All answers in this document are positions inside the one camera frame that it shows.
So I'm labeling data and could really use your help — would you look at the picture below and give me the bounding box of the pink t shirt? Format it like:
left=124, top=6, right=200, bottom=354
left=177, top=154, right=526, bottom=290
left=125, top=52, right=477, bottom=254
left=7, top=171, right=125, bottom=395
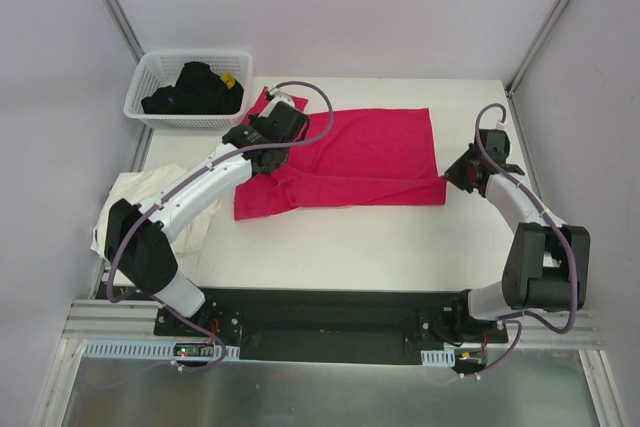
left=233, top=108, right=446, bottom=221

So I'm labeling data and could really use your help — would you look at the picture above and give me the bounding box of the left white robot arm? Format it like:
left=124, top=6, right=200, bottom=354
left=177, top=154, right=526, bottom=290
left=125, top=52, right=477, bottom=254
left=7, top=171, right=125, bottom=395
left=104, top=97, right=310, bottom=336

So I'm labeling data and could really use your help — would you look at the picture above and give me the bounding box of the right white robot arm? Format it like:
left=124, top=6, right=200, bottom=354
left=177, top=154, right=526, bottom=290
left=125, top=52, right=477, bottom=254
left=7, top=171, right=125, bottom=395
left=445, top=128, right=591, bottom=342

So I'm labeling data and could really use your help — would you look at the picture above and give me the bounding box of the black t shirt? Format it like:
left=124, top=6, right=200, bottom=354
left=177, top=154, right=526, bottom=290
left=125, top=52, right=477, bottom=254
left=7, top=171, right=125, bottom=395
left=141, top=61, right=244, bottom=116

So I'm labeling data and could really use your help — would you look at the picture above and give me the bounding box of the white plastic laundry basket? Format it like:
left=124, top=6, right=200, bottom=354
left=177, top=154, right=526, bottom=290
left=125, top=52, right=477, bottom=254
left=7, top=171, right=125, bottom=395
left=123, top=49, right=254, bottom=132

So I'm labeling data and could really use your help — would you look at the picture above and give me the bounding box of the white t shirt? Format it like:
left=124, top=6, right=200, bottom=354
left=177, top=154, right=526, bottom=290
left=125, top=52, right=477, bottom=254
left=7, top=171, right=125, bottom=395
left=91, top=164, right=220, bottom=259

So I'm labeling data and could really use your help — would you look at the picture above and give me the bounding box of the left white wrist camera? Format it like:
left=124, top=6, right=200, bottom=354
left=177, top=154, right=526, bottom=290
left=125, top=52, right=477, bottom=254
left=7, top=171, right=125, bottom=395
left=265, top=87, right=295, bottom=107

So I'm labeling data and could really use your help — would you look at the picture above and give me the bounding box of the right aluminium frame post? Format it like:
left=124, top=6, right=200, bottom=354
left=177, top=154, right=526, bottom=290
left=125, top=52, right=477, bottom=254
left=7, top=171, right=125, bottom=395
left=503, top=0, right=606, bottom=98

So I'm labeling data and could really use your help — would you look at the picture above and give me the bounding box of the right white cable duct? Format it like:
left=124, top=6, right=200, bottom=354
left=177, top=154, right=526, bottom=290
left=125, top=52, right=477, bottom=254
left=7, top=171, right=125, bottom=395
left=420, top=348, right=456, bottom=368

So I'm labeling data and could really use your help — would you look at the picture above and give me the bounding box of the white cable duct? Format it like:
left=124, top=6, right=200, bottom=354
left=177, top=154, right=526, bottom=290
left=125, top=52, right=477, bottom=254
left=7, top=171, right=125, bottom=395
left=420, top=348, right=456, bottom=368
left=84, top=340, right=240, bottom=363

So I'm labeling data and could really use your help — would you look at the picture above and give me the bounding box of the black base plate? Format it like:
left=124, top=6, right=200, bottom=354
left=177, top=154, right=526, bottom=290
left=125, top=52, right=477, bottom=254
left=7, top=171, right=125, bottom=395
left=153, top=288, right=508, bottom=365

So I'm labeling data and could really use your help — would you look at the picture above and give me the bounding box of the left white cable duct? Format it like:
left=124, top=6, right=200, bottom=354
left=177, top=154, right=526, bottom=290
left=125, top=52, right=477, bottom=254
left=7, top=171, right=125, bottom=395
left=84, top=340, right=240, bottom=363

